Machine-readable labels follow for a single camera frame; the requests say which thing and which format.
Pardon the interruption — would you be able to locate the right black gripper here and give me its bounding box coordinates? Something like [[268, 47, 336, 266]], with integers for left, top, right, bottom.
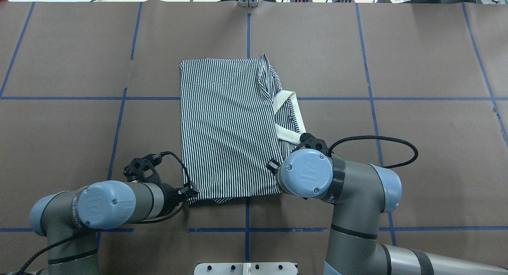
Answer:
[[266, 159, 281, 176]]

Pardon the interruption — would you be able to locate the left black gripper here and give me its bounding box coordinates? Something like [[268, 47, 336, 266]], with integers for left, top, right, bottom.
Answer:
[[158, 181, 199, 216]]

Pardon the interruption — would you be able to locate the striped polo shirt white collar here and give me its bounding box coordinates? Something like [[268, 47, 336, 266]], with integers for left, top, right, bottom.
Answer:
[[180, 54, 306, 204]]

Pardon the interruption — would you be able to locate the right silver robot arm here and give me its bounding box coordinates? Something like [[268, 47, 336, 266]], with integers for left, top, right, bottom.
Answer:
[[266, 149, 507, 275]]

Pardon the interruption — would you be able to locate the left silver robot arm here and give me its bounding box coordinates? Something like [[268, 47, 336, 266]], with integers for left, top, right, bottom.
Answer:
[[16, 181, 198, 275]]

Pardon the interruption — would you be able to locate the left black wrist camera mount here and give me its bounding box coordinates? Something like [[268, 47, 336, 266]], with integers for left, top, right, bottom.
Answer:
[[123, 153, 163, 186]]

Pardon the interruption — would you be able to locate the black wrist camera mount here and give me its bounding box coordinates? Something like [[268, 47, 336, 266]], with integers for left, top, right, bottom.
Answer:
[[123, 153, 163, 186], [294, 133, 331, 156]]

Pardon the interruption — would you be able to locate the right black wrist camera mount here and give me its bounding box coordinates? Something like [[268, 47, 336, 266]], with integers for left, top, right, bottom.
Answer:
[[294, 133, 331, 156]]

